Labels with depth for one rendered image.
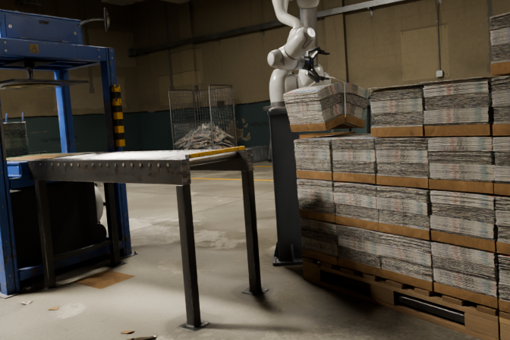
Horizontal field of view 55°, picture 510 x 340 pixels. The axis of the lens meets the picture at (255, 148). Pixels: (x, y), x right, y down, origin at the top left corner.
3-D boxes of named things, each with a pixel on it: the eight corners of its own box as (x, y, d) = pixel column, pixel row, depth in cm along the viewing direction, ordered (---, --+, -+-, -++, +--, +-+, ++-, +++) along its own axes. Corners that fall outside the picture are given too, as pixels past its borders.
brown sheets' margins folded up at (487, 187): (346, 242, 310) (341, 162, 307) (542, 285, 216) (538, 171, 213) (300, 256, 287) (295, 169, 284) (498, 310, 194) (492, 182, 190)
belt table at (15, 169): (108, 165, 354) (107, 151, 353) (20, 177, 302) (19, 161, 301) (54, 165, 396) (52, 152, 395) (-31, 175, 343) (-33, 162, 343)
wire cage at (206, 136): (238, 162, 1084) (233, 84, 1073) (214, 166, 1017) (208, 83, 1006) (198, 162, 1156) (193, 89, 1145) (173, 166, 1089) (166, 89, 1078)
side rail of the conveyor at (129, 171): (191, 184, 231) (189, 158, 230) (183, 185, 226) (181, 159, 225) (36, 178, 310) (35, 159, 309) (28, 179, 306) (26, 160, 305)
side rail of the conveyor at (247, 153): (254, 170, 271) (253, 148, 270) (248, 171, 267) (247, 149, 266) (103, 168, 351) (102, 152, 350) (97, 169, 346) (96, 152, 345)
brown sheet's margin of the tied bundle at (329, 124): (310, 124, 296) (307, 117, 295) (345, 121, 273) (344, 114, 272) (291, 131, 287) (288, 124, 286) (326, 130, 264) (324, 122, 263)
